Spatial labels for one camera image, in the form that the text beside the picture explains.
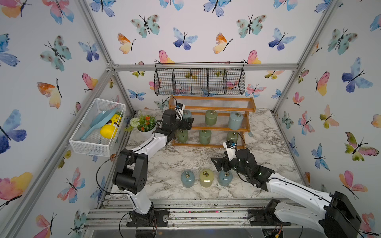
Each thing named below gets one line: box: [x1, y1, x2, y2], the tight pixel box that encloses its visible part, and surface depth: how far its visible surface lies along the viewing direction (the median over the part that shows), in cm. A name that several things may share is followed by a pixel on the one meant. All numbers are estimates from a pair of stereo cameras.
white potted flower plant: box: [124, 114, 157, 140], surface depth 97 cm
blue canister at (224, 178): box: [218, 170, 233, 187], surface depth 82 cm
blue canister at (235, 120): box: [228, 111, 244, 131], surface depth 89 cm
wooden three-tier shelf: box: [168, 95, 256, 149], surface depth 98 cm
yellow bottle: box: [100, 113, 123, 140], surface depth 71 cm
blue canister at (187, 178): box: [180, 170, 195, 188], surface depth 82 cm
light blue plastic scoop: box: [80, 107, 118, 140], surface depth 70 cm
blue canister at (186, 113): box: [182, 109, 192, 119], surface depth 89 cm
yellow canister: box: [199, 168, 215, 188], surface depth 82 cm
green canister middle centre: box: [204, 109, 218, 126], surface depth 91 cm
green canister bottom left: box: [176, 128, 189, 143], surface depth 100 cm
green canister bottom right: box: [226, 130, 240, 144], surface depth 98 cm
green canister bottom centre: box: [199, 129, 212, 145], surface depth 98 cm
